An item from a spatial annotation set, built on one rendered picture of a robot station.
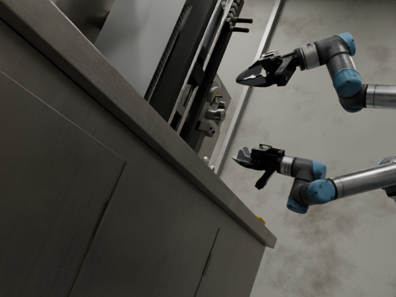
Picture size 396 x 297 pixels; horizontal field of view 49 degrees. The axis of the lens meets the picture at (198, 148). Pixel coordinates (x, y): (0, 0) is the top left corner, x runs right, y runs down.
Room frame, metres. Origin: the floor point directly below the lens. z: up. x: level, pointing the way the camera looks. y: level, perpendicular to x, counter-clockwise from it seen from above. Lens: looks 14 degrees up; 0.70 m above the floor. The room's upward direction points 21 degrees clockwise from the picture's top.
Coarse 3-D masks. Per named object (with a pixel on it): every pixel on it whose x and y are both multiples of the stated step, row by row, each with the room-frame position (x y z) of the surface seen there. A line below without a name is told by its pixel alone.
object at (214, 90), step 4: (212, 88) 1.38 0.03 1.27; (216, 88) 1.38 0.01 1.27; (212, 92) 1.37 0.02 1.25; (216, 92) 1.39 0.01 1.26; (220, 92) 1.41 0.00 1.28; (208, 96) 1.38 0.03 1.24; (212, 96) 1.37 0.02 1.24; (208, 100) 1.38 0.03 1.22; (212, 100) 1.38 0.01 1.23; (216, 100) 1.41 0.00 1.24; (212, 104) 1.39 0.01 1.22; (216, 104) 1.42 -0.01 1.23
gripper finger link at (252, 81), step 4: (252, 76) 1.30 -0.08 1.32; (256, 76) 1.25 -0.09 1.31; (260, 76) 1.24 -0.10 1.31; (264, 76) 1.26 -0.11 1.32; (244, 80) 1.26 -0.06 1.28; (248, 80) 1.26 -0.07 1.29; (252, 80) 1.25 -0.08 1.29; (256, 80) 1.25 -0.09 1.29; (260, 80) 1.25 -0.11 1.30; (264, 80) 1.25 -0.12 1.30; (244, 84) 1.27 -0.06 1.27; (248, 84) 1.27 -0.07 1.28; (252, 84) 1.26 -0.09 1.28; (256, 84) 1.26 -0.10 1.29
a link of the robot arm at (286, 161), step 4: (284, 156) 1.52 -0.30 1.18; (288, 156) 1.52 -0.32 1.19; (292, 156) 1.52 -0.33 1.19; (284, 160) 1.51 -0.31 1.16; (288, 160) 1.51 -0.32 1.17; (292, 160) 1.50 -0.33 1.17; (280, 164) 1.52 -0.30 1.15; (284, 164) 1.51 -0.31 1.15; (288, 164) 1.50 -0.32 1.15; (280, 168) 1.52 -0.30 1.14; (284, 168) 1.52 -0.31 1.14; (288, 168) 1.51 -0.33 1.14; (280, 172) 1.54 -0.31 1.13; (284, 172) 1.53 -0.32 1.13; (288, 172) 1.52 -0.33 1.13
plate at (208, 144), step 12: (60, 0) 1.15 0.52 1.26; (72, 0) 1.19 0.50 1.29; (84, 0) 1.22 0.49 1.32; (96, 0) 1.26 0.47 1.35; (108, 0) 1.30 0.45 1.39; (72, 12) 1.21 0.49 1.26; (84, 12) 1.24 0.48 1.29; (96, 12) 1.28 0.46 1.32; (84, 24) 1.26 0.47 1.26; (96, 24) 1.30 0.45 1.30; (96, 36) 1.32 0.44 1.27; (216, 132) 2.32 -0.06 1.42; (204, 144) 2.24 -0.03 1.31; (204, 156) 2.29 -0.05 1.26
